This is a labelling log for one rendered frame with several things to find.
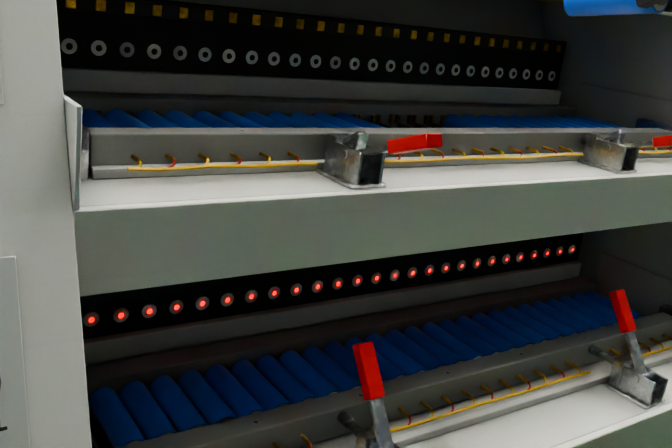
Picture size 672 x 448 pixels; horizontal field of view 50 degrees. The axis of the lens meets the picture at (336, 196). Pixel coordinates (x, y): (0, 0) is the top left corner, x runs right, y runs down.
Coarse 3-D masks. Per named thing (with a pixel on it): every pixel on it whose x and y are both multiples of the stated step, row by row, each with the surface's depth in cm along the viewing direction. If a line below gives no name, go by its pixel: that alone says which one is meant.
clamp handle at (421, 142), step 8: (360, 136) 45; (368, 136) 45; (416, 136) 40; (424, 136) 40; (432, 136) 40; (440, 136) 40; (360, 144) 45; (392, 144) 42; (400, 144) 41; (408, 144) 41; (416, 144) 40; (424, 144) 40; (432, 144) 40; (440, 144) 40; (368, 152) 44; (376, 152) 43; (384, 152) 43; (392, 152) 42; (400, 152) 42; (408, 152) 42
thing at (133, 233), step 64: (128, 192) 38; (192, 192) 40; (256, 192) 41; (320, 192) 43; (384, 192) 45; (448, 192) 48; (512, 192) 51; (576, 192) 56; (640, 192) 60; (128, 256) 36; (192, 256) 39; (256, 256) 41; (320, 256) 43; (384, 256) 46
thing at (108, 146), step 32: (96, 128) 41; (128, 128) 42; (160, 128) 43; (192, 128) 44; (224, 128) 45; (256, 128) 47; (288, 128) 48; (320, 128) 49; (352, 128) 51; (384, 128) 52; (416, 128) 54; (448, 128) 56; (480, 128) 58; (512, 128) 60; (544, 128) 62; (576, 128) 65; (608, 128) 67; (640, 128) 70; (96, 160) 40; (128, 160) 41; (160, 160) 42; (192, 160) 43; (224, 160) 44; (256, 160) 46; (416, 160) 51; (448, 160) 52
